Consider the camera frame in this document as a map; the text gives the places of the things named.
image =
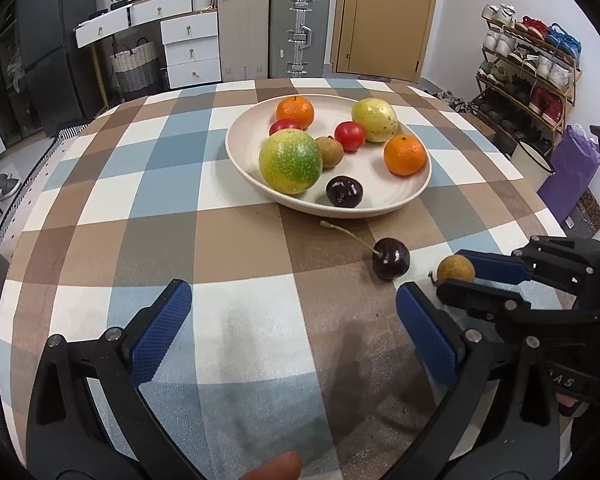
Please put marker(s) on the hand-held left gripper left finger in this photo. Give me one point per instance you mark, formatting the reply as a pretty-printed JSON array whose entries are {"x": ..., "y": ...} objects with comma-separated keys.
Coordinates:
[{"x": 165, "y": 325}]

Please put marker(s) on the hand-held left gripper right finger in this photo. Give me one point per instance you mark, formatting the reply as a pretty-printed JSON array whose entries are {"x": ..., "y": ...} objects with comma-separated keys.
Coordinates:
[{"x": 425, "y": 330}]

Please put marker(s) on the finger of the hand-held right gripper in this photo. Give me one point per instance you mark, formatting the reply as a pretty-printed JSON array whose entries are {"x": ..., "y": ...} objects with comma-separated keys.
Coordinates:
[
  {"x": 480, "y": 300},
  {"x": 500, "y": 267}
]

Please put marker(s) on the brown longan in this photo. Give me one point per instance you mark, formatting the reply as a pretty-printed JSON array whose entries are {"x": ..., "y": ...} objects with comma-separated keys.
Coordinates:
[
  {"x": 455, "y": 268},
  {"x": 330, "y": 152}
]

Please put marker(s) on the dark red cherry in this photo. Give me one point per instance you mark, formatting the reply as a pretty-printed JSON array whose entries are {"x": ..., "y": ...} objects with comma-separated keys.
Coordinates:
[
  {"x": 345, "y": 191},
  {"x": 391, "y": 259}
]

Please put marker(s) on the cream round plate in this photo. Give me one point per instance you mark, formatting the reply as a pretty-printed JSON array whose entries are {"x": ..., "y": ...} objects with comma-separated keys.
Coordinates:
[{"x": 380, "y": 192}]

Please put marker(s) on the orange mandarin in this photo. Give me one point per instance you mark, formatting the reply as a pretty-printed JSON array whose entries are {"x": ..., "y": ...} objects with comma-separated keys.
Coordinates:
[
  {"x": 405, "y": 156},
  {"x": 295, "y": 112}
]

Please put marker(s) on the red cherry tomato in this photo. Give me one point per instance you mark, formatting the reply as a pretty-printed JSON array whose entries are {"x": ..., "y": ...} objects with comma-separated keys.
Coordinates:
[
  {"x": 350, "y": 136},
  {"x": 285, "y": 126}
]

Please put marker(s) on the person's right forearm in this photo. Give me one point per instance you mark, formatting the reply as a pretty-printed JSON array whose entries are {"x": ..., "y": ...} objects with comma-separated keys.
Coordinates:
[{"x": 587, "y": 440}]

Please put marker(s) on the person's right hand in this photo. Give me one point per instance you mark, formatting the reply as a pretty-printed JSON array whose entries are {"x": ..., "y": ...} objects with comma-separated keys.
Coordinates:
[{"x": 567, "y": 405}]

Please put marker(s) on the person's left hand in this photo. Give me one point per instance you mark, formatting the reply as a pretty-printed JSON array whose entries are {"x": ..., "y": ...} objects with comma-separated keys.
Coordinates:
[{"x": 277, "y": 467}]

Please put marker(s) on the checked tablecloth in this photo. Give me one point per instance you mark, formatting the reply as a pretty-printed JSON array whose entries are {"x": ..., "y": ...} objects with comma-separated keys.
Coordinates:
[{"x": 130, "y": 240}]

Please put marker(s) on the brown patterned doormat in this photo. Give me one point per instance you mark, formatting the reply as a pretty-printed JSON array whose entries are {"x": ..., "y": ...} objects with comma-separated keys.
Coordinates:
[{"x": 590, "y": 210}]

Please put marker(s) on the white enamel bucket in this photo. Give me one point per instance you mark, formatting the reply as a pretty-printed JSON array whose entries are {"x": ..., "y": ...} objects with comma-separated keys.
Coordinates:
[{"x": 530, "y": 154}]

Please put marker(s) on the purple bag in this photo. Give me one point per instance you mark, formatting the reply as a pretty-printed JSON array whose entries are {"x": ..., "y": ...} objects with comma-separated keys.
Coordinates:
[{"x": 572, "y": 170}]

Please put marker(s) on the shoe rack with shoes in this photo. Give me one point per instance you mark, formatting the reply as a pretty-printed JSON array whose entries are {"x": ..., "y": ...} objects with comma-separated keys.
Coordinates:
[{"x": 545, "y": 102}]

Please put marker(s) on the pair of floor shoes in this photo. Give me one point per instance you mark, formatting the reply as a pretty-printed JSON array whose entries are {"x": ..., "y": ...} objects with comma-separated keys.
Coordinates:
[{"x": 452, "y": 101}]

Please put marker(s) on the wooden shoe rack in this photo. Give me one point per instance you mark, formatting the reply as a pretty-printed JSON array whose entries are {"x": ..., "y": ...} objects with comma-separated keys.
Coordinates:
[{"x": 572, "y": 92}]

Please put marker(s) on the white perforated panel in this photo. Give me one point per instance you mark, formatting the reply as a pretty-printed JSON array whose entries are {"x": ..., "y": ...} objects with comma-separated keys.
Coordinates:
[{"x": 25, "y": 195}]

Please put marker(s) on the yellow speckled passion fruit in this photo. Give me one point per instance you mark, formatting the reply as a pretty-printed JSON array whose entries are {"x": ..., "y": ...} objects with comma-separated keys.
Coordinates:
[{"x": 375, "y": 120}]

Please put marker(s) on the green speckled passion fruit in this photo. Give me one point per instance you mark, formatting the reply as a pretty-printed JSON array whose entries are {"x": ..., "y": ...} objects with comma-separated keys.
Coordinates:
[{"x": 290, "y": 162}]

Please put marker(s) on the striped mat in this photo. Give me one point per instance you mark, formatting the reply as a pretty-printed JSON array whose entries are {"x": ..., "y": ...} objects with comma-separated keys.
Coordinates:
[{"x": 75, "y": 130}]

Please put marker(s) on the woven laundry basket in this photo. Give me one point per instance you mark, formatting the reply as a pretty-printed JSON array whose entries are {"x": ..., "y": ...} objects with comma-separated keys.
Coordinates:
[{"x": 135, "y": 67}]

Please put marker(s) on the wooden door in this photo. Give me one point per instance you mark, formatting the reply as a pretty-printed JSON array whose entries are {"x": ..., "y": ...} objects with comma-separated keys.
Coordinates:
[{"x": 385, "y": 25}]

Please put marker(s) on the white drawer cabinet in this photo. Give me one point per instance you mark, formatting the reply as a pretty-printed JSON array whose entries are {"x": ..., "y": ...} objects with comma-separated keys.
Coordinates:
[{"x": 190, "y": 52}]

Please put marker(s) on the silver suitcase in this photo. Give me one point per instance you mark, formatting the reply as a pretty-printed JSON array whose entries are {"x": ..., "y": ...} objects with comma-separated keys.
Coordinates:
[{"x": 280, "y": 50}]

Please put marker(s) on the beige suitcase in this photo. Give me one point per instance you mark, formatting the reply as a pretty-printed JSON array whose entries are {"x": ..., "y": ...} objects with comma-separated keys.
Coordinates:
[{"x": 242, "y": 35}]

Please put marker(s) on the dark refrigerator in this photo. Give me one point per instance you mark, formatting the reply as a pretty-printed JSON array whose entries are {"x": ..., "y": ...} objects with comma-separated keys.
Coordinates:
[{"x": 55, "y": 35}]

